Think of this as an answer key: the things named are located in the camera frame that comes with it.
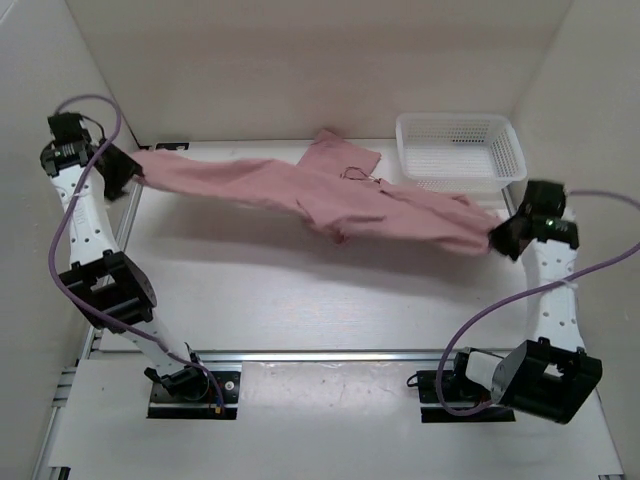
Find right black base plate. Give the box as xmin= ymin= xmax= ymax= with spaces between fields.
xmin=406 ymin=370 xmax=516 ymax=424

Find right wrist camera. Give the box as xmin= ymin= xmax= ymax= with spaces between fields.
xmin=518 ymin=180 xmax=566 ymax=217

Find purple cable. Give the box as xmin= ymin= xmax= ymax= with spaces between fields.
xmin=52 ymin=94 xmax=224 ymax=406
xmin=434 ymin=189 xmax=640 ymax=416

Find aluminium rail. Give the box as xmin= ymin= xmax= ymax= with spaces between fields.
xmin=92 ymin=348 xmax=521 ymax=365

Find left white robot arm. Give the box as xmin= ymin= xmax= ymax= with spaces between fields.
xmin=40 ymin=140 xmax=212 ymax=402

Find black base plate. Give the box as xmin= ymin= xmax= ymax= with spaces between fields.
xmin=406 ymin=370 xmax=516 ymax=424
xmin=144 ymin=367 xmax=241 ymax=421

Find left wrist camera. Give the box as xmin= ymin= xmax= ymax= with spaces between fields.
xmin=47 ymin=112 xmax=92 ymax=147

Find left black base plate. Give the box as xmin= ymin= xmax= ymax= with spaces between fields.
xmin=144 ymin=367 xmax=241 ymax=421

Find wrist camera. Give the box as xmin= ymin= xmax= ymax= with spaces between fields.
xmin=47 ymin=112 xmax=92 ymax=147
xmin=518 ymin=180 xmax=566 ymax=217

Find pink trousers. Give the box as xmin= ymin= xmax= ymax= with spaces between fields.
xmin=132 ymin=130 xmax=501 ymax=256

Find white plastic basket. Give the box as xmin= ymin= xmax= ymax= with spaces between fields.
xmin=395 ymin=113 xmax=528 ymax=194

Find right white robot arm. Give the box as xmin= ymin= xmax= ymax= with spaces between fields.
xmin=445 ymin=214 xmax=603 ymax=424

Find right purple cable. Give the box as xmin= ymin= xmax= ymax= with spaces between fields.
xmin=434 ymin=189 xmax=640 ymax=416

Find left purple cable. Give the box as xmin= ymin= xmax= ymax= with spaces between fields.
xmin=52 ymin=94 xmax=224 ymax=406

